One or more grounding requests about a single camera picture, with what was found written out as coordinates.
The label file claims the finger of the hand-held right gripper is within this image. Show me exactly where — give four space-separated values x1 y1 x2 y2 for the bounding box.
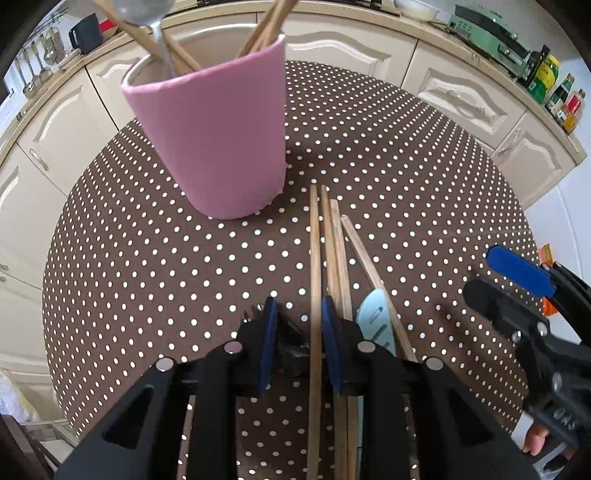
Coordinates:
486 246 591 342
463 276 553 346

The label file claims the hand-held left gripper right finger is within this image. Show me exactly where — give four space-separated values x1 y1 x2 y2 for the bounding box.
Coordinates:
322 295 539 480

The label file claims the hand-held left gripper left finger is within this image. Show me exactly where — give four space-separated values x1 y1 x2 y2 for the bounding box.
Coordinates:
54 296 279 480

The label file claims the black-handled fork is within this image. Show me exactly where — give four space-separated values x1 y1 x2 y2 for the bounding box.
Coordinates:
242 302 309 377

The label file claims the light blue knife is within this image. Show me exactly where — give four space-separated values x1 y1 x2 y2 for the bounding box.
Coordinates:
353 289 398 480

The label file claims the bunch of wooden chopsticks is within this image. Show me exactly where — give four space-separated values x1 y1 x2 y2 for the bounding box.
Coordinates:
92 0 419 480

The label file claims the pink cup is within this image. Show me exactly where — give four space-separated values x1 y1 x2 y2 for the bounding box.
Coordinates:
121 33 288 220

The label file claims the person's right hand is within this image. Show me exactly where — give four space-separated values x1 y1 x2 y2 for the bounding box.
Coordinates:
522 422 553 457

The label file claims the orange packet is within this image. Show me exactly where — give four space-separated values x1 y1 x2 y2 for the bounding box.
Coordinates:
538 244 561 317

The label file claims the brown polka dot tablecloth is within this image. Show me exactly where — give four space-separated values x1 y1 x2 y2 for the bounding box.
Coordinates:
41 60 543 480

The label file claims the red-capped orange bottle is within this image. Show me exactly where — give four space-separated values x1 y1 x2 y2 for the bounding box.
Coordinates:
561 89 586 134

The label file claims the dark sauce bottle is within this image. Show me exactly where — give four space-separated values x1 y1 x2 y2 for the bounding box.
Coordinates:
546 74 575 114

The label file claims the green bottle yellow cap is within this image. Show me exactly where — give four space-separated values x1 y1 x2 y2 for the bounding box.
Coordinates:
529 54 561 103

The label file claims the dark olive oil bottle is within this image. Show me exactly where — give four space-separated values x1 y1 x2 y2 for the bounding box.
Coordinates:
522 45 551 86

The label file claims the beige countertop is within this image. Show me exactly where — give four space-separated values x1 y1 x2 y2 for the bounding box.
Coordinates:
0 0 587 167

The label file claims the green electric cooker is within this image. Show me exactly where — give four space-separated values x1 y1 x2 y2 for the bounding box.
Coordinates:
448 4 532 77

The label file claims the white plastic bag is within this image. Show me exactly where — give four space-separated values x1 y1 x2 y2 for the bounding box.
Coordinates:
0 369 40 423

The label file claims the dark chair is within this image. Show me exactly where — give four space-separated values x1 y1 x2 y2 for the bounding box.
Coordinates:
0 413 51 480

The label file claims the white bowl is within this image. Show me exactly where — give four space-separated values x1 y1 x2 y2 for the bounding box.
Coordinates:
394 0 439 21

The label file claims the hanging metal ladle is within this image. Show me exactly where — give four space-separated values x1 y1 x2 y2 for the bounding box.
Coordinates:
14 58 35 99

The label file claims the hanging metal spatula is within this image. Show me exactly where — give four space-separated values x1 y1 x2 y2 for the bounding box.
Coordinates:
32 41 49 81

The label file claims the black kettle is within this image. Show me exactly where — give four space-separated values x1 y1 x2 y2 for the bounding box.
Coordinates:
68 13 103 55

